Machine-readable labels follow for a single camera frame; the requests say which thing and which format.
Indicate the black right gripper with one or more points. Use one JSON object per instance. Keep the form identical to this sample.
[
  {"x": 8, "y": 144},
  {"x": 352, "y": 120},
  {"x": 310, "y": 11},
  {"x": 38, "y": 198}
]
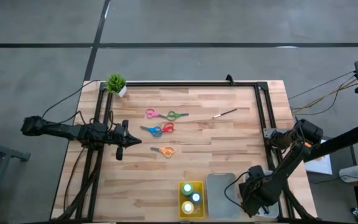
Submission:
[{"x": 259, "y": 193}]

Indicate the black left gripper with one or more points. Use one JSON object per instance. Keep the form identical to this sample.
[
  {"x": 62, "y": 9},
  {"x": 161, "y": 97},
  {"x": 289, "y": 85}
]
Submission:
[{"x": 118, "y": 138}]

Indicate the dark teal paint bottle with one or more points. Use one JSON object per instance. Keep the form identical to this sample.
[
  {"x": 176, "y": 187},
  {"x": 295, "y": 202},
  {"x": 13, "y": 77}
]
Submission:
[{"x": 195, "y": 198}]

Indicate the green paint bottle white cap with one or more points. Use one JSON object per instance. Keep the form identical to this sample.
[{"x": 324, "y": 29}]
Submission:
[{"x": 187, "y": 188}]

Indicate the yellow paint bottle white cap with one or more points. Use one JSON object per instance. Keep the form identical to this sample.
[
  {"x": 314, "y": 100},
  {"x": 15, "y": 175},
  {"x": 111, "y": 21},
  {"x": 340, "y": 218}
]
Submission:
[{"x": 187, "y": 208}]

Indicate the black paintbrush silver ferrule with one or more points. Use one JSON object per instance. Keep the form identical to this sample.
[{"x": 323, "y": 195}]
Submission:
[{"x": 227, "y": 112}]

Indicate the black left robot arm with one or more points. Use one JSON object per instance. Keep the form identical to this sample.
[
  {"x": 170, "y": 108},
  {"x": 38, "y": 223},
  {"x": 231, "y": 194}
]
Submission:
[{"x": 61, "y": 130}]

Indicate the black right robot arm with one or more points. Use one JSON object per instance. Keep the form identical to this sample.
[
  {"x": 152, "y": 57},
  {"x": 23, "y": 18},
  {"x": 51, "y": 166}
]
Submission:
[{"x": 294, "y": 155}]

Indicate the green plant white pot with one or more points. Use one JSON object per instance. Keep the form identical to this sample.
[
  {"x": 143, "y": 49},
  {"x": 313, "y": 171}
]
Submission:
[{"x": 116, "y": 83}]

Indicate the yellow plastic slotted basket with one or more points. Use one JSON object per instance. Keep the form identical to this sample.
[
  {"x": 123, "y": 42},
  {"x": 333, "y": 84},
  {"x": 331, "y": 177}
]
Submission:
[{"x": 197, "y": 214}]

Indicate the white sheet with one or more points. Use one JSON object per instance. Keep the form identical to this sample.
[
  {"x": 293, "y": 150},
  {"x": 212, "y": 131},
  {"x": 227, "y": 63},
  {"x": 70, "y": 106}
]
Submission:
[{"x": 320, "y": 165}]

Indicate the orange object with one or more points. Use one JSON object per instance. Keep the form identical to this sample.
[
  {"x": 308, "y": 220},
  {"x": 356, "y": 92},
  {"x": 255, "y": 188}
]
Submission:
[{"x": 307, "y": 144}]

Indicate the white paper roll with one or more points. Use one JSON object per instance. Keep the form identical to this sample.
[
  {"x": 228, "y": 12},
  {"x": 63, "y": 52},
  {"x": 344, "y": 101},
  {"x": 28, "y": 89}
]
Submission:
[{"x": 351, "y": 173}]

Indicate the black beam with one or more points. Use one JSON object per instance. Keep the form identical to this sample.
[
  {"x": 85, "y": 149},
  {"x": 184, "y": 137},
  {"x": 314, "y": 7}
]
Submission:
[{"x": 343, "y": 141}]

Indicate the black caster wheel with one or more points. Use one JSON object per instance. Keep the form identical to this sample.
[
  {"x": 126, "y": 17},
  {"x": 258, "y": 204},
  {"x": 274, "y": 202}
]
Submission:
[{"x": 356, "y": 214}]

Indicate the grey metal stand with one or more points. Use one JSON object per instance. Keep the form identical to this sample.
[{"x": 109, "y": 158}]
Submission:
[{"x": 5, "y": 149}]

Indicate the black aluminium rig frame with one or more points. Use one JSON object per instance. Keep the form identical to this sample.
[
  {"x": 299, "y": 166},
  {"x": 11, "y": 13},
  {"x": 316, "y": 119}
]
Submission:
[{"x": 182, "y": 84}]

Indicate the black arched frame bracket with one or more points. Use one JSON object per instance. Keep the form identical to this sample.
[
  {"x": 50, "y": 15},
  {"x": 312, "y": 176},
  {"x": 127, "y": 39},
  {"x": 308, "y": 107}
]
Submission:
[{"x": 229, "y": 79}]

